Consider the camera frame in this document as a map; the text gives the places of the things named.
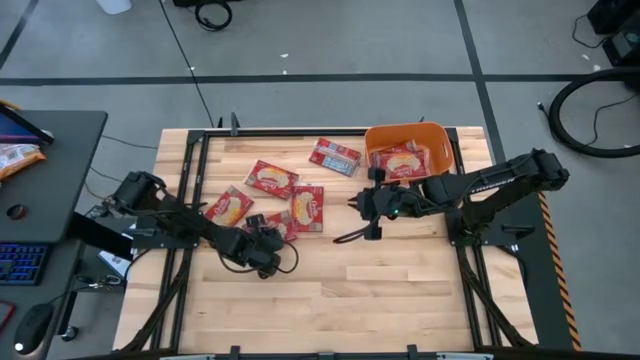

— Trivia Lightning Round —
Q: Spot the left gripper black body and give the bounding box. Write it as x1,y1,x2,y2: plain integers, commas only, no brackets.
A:
227,214,284,279

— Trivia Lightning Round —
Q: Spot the white printed box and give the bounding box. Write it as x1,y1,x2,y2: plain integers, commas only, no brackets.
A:
97,249,132,279

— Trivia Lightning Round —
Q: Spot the laptop screen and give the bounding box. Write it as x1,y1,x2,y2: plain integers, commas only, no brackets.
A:
0,102,55,147

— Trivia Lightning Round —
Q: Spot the black desk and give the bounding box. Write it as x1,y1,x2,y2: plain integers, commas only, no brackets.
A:
0,109,109,360

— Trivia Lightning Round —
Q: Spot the backlit black keyboard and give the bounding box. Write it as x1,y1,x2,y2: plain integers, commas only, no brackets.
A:
0,242,51,287

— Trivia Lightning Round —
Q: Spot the orange snack bag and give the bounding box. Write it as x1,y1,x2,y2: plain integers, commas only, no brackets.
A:
0,143,48,181

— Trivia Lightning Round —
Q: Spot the black equipment case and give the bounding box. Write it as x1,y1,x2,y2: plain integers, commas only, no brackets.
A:
585,0,640,69

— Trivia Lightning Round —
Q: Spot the orange plastic basket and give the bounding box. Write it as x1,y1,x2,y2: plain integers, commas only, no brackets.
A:
363,121,455,182

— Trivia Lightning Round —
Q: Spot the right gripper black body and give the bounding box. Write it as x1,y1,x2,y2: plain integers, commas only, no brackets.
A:
357,185,402,222

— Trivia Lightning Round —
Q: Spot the large black hose loop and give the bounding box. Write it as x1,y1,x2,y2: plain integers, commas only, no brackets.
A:
548,66,640,159

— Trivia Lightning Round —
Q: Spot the popcorn bag blue white label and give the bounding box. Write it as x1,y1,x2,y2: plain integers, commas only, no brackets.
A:
308,137,362,177

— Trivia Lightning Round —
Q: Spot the red popcorn bag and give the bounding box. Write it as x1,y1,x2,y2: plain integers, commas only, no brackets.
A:
372,145,432,182
243,209,299,244
243,159,301,201
290,184,325,234
203,184,255,229
382,139,419,154

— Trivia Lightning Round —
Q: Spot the coiled black cable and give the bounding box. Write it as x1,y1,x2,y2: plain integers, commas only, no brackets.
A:
193,0,234,33

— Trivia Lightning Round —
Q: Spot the black computer mouse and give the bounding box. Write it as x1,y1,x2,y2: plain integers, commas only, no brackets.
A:
12,302,55,356

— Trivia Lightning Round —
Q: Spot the long black floor cable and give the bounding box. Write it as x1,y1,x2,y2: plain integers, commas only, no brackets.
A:
158,0,217,129

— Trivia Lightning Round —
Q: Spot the black panel with hazard stripe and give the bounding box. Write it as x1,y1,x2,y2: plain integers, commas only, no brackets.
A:
499,182,584,351

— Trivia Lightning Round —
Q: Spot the white bucket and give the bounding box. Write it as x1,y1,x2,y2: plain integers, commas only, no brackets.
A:
95,0,133,15

